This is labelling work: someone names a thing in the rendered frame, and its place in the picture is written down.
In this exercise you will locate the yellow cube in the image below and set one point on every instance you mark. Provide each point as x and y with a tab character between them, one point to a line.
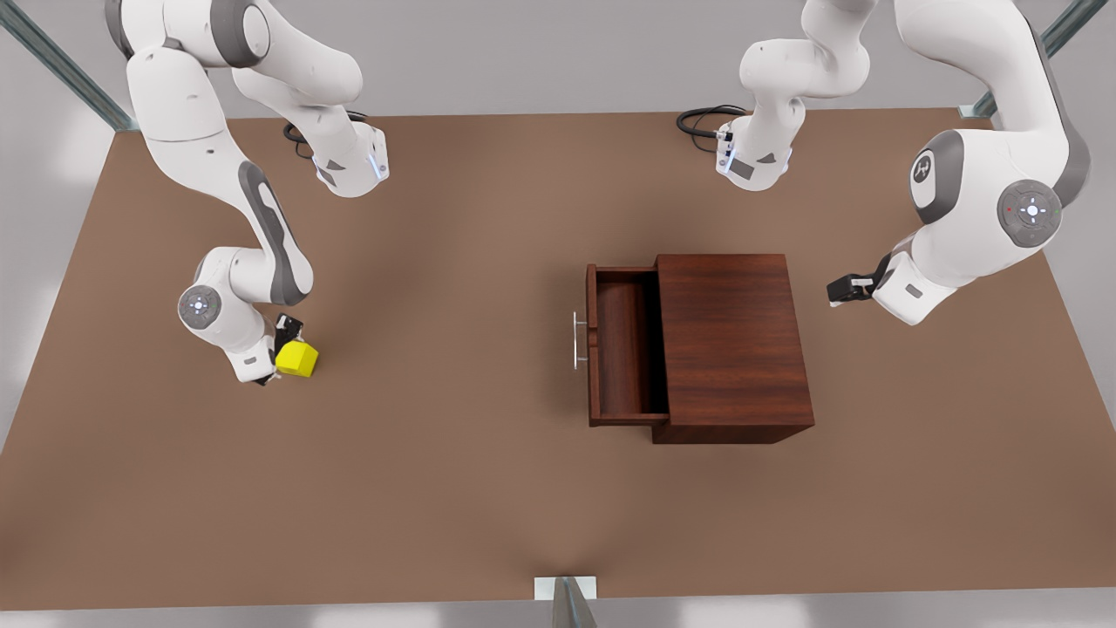
296	358

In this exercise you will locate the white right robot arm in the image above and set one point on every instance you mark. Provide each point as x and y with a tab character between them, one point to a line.
187	122

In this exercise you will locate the silver frame post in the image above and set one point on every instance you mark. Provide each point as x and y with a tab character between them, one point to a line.
65	65
568	600
1037	52

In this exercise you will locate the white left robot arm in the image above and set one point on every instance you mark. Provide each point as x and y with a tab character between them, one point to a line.
976	192

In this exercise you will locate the dark wooden cabinet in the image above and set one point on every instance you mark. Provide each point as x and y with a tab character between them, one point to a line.
732	344

